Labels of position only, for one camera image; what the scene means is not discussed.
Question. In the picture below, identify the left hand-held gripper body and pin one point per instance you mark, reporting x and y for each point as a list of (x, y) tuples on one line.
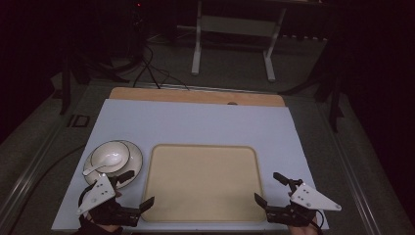
[(98, 196)]

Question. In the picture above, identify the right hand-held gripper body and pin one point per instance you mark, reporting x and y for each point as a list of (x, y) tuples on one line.
[(306, 197)]

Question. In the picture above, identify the person's right hand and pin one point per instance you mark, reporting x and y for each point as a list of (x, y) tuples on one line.
[(301, 230)]

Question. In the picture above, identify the person's left hand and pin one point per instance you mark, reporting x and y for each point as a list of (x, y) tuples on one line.
[(98, 229)]

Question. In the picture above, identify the white plate with dark rim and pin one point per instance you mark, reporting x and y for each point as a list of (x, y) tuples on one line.
[(135, 160)]

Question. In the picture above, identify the white ceramic spoon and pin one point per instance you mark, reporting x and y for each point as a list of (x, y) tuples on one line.
[(109, 161)]

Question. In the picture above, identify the white bowl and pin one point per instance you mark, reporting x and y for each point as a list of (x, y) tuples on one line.
[(109, 156)]

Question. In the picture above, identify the beige tray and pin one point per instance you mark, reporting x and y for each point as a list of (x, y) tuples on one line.
[(204, 182)]

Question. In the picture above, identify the black floor socket box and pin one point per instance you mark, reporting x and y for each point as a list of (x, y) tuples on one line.
[(79, 120)]

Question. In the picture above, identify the white table mat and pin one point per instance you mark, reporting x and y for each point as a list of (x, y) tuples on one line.
[(195, 124)]

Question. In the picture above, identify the black metal stand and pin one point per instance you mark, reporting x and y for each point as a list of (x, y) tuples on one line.
[(66, 88), (333, 98)]

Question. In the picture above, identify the white metal stand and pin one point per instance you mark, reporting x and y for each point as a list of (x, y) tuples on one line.
[(197, 49)]

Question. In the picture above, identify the dark device with red light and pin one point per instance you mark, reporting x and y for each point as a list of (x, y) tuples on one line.
[(138, 19)]

